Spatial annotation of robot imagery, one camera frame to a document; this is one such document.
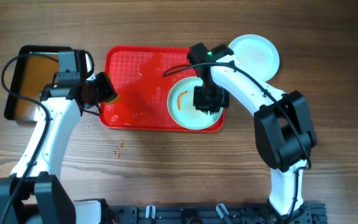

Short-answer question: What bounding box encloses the white plate top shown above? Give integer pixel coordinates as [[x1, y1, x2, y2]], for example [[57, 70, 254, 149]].
[[229, 34, 280, 82]]

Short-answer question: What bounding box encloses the red plastic tray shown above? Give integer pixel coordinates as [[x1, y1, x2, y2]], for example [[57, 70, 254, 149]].
[[99, 45, 225, 133]]

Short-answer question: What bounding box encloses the black water basin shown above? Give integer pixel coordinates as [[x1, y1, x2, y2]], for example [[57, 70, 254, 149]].
[[4, 45, 74, 122]]

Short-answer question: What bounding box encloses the orange green sponge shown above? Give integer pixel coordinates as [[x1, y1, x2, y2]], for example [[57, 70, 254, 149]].
[[104, 94, 120, 105]]

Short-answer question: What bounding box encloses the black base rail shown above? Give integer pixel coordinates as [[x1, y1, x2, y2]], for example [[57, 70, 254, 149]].
[[73, 198, 328, 224]]

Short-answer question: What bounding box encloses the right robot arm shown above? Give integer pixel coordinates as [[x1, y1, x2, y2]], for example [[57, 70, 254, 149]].
[[187, 43, 317, 223]]

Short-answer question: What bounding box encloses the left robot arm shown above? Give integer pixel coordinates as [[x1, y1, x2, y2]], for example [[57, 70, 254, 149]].
[[0, 72, 117, 223]]

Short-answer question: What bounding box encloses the white plate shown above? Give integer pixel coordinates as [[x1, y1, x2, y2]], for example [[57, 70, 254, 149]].
[[167, 77, 224, 130], [229, 34, 280, 82]]

